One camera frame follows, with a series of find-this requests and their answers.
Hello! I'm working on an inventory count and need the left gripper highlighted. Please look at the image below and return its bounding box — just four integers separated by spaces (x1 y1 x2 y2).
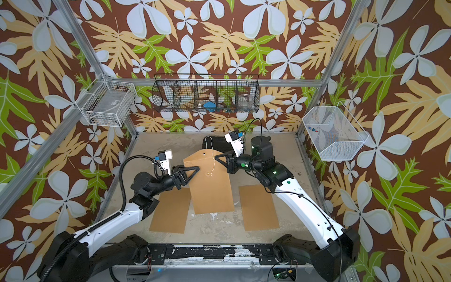
149 164 197 199

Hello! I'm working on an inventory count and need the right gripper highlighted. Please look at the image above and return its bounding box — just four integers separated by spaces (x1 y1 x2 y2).
216 149 265 176

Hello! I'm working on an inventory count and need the brown file bag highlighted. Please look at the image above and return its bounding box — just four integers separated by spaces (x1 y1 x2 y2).
238 184 280 231
149 188 191 234
183 149 234 215

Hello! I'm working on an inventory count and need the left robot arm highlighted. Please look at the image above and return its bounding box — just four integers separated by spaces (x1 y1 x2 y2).
36 156 200 282

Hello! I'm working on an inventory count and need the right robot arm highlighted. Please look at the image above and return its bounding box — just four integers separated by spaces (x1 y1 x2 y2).
214 130 360 282

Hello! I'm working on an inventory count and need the black tool case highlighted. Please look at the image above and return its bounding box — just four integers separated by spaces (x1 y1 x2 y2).
202 136 233 153

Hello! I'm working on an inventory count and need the blue item in basket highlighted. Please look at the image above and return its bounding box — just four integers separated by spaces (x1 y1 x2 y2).
203 101 217 113

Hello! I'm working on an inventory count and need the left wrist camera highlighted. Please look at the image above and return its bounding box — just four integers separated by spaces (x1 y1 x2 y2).
155 150 173 175

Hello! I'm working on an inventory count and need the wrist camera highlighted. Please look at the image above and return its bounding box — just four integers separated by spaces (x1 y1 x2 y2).
155 150 173 175
224 129 244 157

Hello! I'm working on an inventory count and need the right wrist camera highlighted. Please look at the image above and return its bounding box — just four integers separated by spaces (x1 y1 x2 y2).
224 129 244 157

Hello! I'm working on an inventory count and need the black wire basket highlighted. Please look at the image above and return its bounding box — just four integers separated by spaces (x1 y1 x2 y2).
150 74 261 113

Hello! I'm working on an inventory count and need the white wire basket left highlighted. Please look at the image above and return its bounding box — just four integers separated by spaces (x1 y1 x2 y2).
79 80 137 128

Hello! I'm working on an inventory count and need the white wire basket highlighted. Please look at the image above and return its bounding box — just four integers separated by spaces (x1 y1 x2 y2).
79 80 137 128
303 102 369 162

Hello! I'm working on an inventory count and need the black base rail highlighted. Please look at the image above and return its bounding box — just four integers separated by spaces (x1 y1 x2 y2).
132 243 294 266

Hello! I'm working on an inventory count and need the white wire basket right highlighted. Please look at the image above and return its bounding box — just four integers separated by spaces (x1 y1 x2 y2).
303 102 369 162

